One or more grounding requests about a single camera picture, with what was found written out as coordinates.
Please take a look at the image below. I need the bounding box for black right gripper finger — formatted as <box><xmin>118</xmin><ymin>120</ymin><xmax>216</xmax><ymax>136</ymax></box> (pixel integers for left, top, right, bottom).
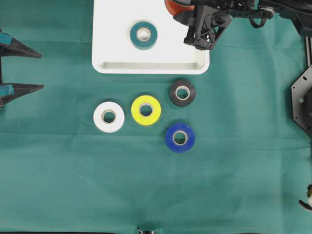
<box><xmin>184</xmin><ymin>5</ymin><xmax>231</xmax><ymax>50</ymax></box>
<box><xmin>173</xmin><ymin>11</ymin><xmax>195</xmax><ymax>27</ymax></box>

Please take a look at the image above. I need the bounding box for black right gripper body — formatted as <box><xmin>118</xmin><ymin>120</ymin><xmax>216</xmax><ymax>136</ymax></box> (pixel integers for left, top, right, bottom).
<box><xmin>175</xmin><ymin>0</ymin><xmax>261</xmax><ymax>18</ymax></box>

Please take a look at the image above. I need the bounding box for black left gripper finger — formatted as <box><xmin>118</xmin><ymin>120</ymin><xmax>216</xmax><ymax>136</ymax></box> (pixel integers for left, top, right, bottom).
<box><xmin>0</xmin><ymin>31</ymin><xmax>42</xmax><ymax>58</ymax></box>
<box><xmin>0</xmin><ymin>84</ymin><xmax>44</xmax><ymax>107</ymax></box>

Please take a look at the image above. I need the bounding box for orange tape roll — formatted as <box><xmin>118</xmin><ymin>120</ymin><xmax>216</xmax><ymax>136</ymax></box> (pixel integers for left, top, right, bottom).
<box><xmin>164</xmin><ymin>0</ymin><xmax>194</xmax><ymax>16</ymax></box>

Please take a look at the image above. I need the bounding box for teal green tape roll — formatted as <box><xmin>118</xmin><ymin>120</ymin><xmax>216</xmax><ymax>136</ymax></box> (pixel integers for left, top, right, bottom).
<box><xmin>130</xmin><ymin>21</ymin><xmax>157</xmax><ymax>50</ymax></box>

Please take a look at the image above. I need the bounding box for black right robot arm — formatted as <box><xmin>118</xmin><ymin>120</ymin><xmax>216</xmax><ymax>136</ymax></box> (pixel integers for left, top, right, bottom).
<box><xmin>173</xmin><ymin>0</ymin><xmax>312</xmax><ymax>51</ymax></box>

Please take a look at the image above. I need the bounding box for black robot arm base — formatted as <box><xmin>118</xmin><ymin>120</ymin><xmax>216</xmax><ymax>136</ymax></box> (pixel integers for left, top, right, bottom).
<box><xmin>291</xmin><ymin>66</ymin><xmax>312</xmax><ymax>137</ymax></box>

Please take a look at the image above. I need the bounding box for black tape roll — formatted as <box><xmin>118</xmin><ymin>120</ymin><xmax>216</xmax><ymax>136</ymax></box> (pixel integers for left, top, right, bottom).
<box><xmin>169</xmin><ymin>79</ymin><xmax>196</xmax><ymax>107</ymax></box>

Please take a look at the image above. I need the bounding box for white plastic tray case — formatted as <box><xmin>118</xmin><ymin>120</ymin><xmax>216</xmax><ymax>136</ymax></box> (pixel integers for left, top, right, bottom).
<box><xmin>92</xmin><ymin>0</ymin><xmax>210</xmax><ymax>75</ymax></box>

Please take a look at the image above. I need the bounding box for yellow tape roll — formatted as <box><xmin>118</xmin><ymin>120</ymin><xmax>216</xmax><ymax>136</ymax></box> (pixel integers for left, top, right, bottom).
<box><xmin>131</xmin><ymin>95</ymin><xmax>161</xmax><ymax>126</ymax></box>

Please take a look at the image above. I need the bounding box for white tape roll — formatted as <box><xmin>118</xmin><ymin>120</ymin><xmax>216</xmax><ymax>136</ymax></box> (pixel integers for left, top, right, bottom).
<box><xmin>93</xmin><ymin>101</ymin><xmax>125</xmax><ymax>133</ymax></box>

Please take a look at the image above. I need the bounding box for blue tape roll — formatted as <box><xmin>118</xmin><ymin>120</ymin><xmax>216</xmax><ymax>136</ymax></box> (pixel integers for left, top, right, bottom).
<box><xmin>165</xmin><ymin>122</ymin><xmax>195</xmax><ymax>153</ymax></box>

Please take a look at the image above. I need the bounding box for green table cloth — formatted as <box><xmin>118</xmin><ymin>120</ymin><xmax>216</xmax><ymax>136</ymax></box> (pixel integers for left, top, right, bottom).
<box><xmin>0</xmin><ymin>0</ymin><xmax>312</xmax><ymax>234</ymax></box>

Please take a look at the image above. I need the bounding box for metal clamp bottom edge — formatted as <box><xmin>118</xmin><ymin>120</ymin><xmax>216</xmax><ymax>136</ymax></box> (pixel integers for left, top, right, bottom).
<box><xmin>137</xmin><ymin>226</ymin><xmax>158</xmax><ymax>234</ymax></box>

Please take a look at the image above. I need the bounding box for white black object table edge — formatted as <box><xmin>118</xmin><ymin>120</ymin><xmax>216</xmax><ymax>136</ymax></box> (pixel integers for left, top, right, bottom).
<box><xmin>298</xmin><ymin>184</ymin><xmax>312</xmax><ymax>211</ymax></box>

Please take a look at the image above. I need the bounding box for black aluminium frame rail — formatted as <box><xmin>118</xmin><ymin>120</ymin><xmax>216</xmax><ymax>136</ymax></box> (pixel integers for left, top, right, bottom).
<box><xmin>305</xmin><ymin>37</ymin><xmax>312</xmax><ymax>67</ymax></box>

